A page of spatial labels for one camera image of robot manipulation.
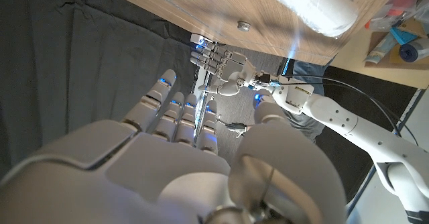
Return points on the person leg in jeans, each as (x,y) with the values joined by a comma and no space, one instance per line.
(308,69)

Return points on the teal flat packet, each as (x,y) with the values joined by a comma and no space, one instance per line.
(403,36)

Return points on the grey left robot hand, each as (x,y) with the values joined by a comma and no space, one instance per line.
(234,66)

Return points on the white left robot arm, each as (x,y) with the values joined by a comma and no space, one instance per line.
(352,123)

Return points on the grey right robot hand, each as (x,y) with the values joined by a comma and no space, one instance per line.
(151,170)

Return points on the black curtain backdrop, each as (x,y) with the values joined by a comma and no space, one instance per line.
(67,66)

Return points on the white shelf cabinet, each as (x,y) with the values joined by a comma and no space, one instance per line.
(355,59)

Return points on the small round metal cap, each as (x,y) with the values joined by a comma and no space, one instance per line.
(244,26)

